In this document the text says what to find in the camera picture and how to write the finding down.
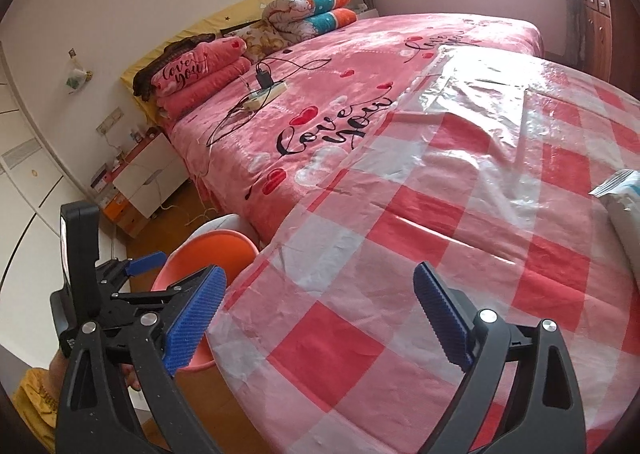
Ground orange box on floor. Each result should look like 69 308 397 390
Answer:
99 190 149 239

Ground white bedside table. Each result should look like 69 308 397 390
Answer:
112 133 189 218

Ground floral yellow pillow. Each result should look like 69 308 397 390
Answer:
230 20 291 63

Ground person left hand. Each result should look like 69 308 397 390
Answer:
120 364 141 391

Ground brown wooden cabinet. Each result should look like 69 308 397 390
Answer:
580 0 639 98

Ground white power strip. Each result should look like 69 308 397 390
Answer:
240 81 288 112

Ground black charger plug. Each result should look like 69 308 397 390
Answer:
255 62 274 89

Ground folded pink love you blanket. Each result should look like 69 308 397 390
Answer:
151 36 252 119

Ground red white checkered plastic sheet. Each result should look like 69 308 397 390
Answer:
208 47 639 453

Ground rolled floral orange teal quilt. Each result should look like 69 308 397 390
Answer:
262 0 357 44

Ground yellow headboard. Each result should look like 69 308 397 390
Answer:
120 0 273 126

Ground white wardrobe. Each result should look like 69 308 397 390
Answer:
1 62 84 366

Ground wall hung plastic bag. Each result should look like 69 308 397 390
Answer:
65 59 93 95

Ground black charger cable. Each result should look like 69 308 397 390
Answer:
205 53 334 148

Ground pink love you bed cover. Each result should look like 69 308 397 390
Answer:
168 14 544 242

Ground blue white snack bag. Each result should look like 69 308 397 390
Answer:
589 169 639 270

